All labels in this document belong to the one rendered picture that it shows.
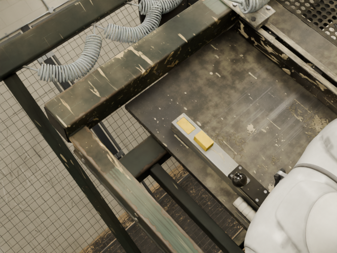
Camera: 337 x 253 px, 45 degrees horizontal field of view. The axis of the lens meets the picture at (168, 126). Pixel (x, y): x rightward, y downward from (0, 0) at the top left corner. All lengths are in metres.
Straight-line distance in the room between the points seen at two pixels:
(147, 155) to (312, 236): 0.72
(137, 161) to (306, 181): 0.67
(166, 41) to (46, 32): 0.55
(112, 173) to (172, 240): 0.23
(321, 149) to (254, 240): 0.18
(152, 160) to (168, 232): 0.25
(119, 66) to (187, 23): 0.27
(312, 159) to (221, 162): 0.51
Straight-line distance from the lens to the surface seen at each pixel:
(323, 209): 0.58
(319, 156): 0.66
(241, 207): 1.12
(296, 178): 0.64
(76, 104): 1.14
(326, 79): 1.37
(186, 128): 1.17
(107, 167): 1.10
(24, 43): 1.62
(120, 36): 1.74
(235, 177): 1.00
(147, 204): 1.07
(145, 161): 1.20
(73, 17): 1.67
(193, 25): 1.31
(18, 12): 5.93
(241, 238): 2.30
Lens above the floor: 1.96
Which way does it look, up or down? 13 degrees down
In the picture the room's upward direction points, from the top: 34 degrees counter-clockwise
